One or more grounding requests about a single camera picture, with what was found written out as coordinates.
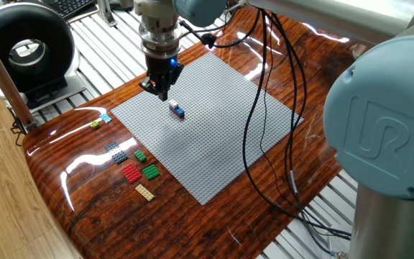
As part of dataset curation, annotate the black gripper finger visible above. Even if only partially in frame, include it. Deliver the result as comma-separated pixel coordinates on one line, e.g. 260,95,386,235
138,77,168,101
163,60,185,96

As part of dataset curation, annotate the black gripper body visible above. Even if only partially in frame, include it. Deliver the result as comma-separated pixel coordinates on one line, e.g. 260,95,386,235
145,53,185,89

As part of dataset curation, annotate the dark grey Lego plate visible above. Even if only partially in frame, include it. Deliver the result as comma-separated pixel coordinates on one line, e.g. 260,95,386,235
105,142,129,165

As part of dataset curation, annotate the grey Lego baseplate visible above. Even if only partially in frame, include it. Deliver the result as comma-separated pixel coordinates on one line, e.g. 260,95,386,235
110,53,304,206

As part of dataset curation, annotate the green square Lego plate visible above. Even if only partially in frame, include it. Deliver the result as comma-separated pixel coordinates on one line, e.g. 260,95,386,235
142,164,161,181

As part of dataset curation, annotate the red Lego plate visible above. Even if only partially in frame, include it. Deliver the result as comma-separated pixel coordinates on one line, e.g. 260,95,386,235
121,163,143,184

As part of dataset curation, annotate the tan Lego plate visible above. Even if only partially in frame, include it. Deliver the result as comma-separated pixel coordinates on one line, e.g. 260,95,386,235
134,183,155,202

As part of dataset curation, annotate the black computer mouse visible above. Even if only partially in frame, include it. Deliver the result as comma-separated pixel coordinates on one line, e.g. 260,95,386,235
109,0,134,12

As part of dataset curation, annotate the black keyboard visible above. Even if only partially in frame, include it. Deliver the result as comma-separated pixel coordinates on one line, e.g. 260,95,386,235
43,0,98,21

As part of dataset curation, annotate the glossy wood-grain table mat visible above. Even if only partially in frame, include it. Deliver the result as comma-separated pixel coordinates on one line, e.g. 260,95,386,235
22,6,369,259

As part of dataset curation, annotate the brown wooden pole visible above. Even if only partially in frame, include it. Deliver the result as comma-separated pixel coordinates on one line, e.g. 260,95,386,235
0,21,37,132

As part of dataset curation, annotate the black cable with ferrite bead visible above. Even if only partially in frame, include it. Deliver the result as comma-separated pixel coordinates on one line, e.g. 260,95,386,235
178,9,351,241

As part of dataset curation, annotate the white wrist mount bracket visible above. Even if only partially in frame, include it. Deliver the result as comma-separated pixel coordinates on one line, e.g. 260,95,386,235
133,0,178,18

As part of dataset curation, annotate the aluminium bracket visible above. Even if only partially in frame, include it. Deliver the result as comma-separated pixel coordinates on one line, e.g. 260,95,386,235
96,0,118,28

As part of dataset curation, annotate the black cable with grey sleeve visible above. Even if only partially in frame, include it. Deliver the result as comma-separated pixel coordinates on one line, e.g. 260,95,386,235
264,10,351,257

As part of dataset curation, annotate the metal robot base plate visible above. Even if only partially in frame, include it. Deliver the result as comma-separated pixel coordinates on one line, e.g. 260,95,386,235
327,224,352,259

